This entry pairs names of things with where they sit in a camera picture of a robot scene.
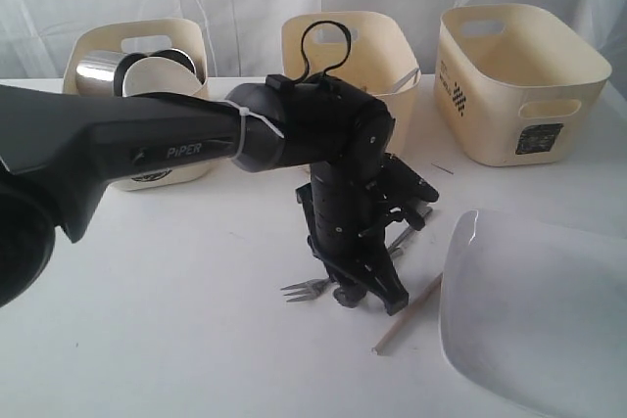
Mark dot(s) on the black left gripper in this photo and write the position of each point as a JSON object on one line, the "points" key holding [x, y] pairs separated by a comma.
{"points": [[346, 235]]}

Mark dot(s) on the stainless steel spoon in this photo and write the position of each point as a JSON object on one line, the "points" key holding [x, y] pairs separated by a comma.
{"points": [[397, 247]]}

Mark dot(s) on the stainless steel fork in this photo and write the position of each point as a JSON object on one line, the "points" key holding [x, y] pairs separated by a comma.
{"points": [[307, 291]]}

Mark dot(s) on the light wooden chopstick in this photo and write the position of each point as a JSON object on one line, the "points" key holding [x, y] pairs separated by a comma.
{"points": [[407, 315]]}

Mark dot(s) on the stainless steel table knife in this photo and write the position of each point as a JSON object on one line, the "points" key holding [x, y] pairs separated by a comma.
{"points": [[411, 78]]}

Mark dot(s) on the white plastic bowl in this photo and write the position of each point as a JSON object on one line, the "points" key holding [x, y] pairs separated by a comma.
{"points": [[157, 74]]}

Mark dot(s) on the stainless steel bowl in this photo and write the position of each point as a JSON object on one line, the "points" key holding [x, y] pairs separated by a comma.
{"points": [[177, 56]]}

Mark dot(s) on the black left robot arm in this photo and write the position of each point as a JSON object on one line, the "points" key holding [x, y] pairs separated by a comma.
{"points": [[60, 152]]}

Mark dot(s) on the small thin pin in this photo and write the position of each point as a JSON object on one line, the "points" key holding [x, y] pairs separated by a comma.
{"points": [[443, 169]]}

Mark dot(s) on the white square plate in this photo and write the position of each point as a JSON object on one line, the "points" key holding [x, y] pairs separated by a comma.
{"points": [[536, 314]]}

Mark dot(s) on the cream bin with triangle mark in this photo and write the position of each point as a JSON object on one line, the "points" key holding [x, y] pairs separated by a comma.
{"points": [[380, 55]]}

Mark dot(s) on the cream bin with square mark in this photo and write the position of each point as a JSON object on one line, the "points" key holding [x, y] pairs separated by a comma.
{"points": [[514, 83]]}

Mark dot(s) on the cream bin with circle mark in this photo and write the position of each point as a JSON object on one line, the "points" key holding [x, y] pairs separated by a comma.
{"points": [[182, 34]]}

